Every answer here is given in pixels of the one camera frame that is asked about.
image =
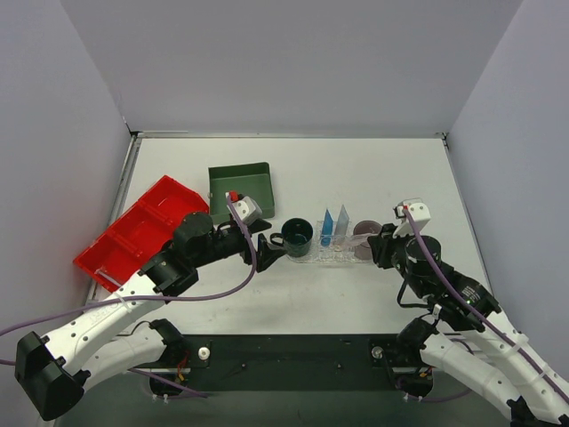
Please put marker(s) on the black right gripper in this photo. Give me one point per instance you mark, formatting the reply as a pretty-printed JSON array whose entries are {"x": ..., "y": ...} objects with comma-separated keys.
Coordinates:
[{"x": 387, "y": 247}]

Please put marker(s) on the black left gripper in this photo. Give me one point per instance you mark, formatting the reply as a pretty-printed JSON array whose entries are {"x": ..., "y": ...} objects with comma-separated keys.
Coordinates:
[{"x": 252, "y": 242}]

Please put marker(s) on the grey mug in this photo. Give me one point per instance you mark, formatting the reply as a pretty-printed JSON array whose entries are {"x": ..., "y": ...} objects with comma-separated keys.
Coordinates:
[{"x": 365, "y": 229}]

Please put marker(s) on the dark green mug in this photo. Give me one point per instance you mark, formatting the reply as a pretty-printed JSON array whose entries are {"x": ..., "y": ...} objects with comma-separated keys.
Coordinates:
[{"x": 295, "y": 237}]

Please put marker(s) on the clear textured acrylic holder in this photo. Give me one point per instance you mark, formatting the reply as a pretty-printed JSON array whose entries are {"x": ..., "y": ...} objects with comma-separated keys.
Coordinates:
[{"x": 328, "y": 254}]

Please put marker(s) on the white orange toothpaste tube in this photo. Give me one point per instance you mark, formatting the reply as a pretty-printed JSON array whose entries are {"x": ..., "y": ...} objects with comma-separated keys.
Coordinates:
[{"x": 341, "y": 228}]

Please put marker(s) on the blue toothpaste tube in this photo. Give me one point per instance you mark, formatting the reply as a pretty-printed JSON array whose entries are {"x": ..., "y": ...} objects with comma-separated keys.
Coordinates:
[{"x": 327, "y": 229}]

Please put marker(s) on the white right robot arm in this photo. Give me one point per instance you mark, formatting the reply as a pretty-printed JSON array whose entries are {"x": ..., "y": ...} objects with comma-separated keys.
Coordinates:
[{"x": 470, "y": 337}]

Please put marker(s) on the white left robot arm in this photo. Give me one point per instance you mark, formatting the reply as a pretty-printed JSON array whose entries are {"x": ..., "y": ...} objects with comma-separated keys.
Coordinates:
[{"x": 56, "y": 369}]

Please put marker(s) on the clear textured oval tray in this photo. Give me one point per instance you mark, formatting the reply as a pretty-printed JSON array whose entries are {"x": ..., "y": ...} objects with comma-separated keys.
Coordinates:
[{"x": 308, "y": 258}]

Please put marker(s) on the green plastic tray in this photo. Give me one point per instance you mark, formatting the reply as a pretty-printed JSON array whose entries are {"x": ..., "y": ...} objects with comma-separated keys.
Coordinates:
[{"x": 252, "y": 180}]

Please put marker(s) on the red plastic organizer box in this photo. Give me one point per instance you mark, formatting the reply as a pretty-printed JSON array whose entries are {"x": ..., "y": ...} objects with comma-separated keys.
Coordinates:
[{"x": 140, "y": 232}]

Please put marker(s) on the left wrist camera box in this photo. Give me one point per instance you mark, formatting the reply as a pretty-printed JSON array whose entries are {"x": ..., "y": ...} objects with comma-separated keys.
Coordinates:
[{"x": 245, "y": 207}]

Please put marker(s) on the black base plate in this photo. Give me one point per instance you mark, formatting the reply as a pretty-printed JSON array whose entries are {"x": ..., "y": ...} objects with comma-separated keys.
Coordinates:
[{"x": 288, "y": 362}]

